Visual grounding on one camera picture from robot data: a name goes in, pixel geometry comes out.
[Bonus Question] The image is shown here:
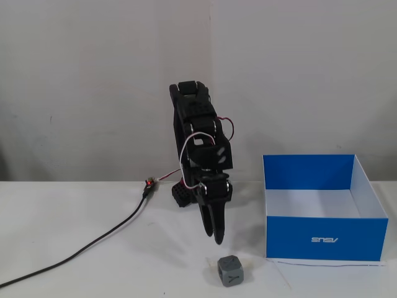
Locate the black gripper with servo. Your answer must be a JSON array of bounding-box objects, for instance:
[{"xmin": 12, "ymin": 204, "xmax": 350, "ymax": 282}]
[{"xmin": 195, "ymin": 173, "xmax": 233, "ymax": 246}]

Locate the gray lettered cube block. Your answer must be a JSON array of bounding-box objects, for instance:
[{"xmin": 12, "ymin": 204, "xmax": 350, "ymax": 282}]
[{"xmin": 216, "ymin": 255, "xmax": 244, "ymax": 287}]

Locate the blue and white cardboard box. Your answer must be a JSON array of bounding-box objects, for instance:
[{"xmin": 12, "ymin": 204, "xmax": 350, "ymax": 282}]
[{"xmin": 262, "ymin": 154, "xmax": 390, "ymax": 262}]

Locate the small controller board red LED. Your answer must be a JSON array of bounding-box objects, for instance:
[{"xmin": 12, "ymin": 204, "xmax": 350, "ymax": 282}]
[{"xmin": 143, "ymin": 176, "xmax": 159, "ymax": 199}]

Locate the red white wire to board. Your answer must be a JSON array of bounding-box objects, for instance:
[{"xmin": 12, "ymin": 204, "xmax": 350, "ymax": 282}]
[{"xmin": 156, "ymin": 168, "xmax": 182, "ymax": 184}]

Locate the white looped servo wire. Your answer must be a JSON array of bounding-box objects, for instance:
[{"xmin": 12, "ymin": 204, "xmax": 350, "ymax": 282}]
[{"xmin": 177, "ymin": 131, "xmax": 217, "ymax": 191}]

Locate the red and white servo wire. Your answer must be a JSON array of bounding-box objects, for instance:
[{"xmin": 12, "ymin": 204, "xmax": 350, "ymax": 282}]
[{"xmin": 216, "ymin": 115, "xmax": 236, "ymax": 140}]

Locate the black power cable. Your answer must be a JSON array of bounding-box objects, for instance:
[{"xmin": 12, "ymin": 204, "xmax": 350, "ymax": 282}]
[{"xmin": 0, "ymin": 194, "xmax": 149, "ymax": 288}]

